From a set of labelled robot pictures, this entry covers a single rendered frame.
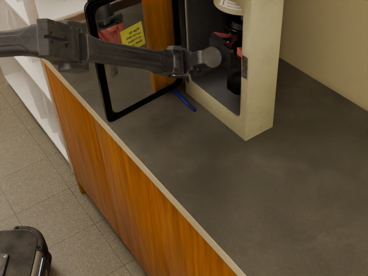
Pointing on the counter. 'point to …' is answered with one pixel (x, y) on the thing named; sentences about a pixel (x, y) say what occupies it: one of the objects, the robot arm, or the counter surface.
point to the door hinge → (183, 27)
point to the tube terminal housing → (193, 91)
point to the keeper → (244, 67)
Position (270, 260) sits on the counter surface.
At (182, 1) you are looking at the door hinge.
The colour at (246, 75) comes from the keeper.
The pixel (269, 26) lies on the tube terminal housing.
